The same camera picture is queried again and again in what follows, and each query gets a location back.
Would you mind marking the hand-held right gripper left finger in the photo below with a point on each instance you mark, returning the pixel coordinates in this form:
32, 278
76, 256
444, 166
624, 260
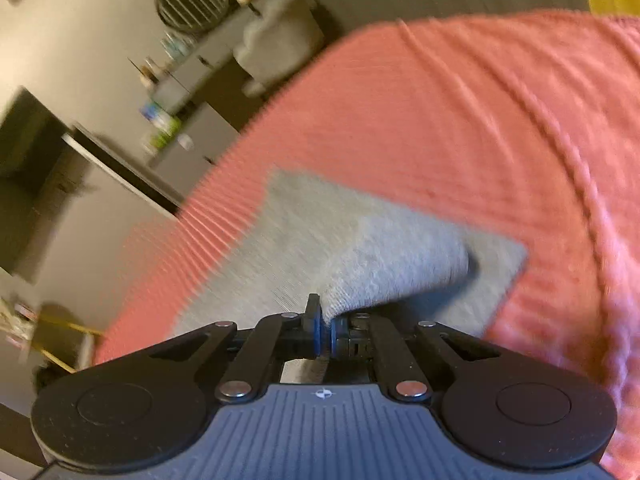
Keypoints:
315, 332

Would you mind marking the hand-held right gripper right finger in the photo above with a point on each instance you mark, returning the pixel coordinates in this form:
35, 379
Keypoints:
334, 336

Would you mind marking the grey pants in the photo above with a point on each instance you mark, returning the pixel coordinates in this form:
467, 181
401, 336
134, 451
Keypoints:
350, 245

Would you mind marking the grey vanity dresser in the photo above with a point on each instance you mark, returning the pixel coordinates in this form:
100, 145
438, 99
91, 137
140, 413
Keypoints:
210, 125

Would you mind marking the pink ribbed blanket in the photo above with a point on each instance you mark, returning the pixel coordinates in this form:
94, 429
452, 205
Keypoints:
450, 125

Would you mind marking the green packet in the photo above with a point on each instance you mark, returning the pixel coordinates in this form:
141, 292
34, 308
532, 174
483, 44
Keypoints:
166, 134

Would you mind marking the blue and white container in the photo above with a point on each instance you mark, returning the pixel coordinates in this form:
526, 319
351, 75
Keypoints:
150, 111

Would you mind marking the light grey armchair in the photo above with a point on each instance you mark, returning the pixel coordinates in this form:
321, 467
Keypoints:
280, 40

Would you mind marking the brown bottle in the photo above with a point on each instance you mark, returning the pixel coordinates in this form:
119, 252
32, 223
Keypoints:
148, 67

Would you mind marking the small clear bottles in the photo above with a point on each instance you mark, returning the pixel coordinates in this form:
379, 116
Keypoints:
176, 44

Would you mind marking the round black-framed mirror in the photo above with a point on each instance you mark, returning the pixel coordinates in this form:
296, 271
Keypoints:
192, 0

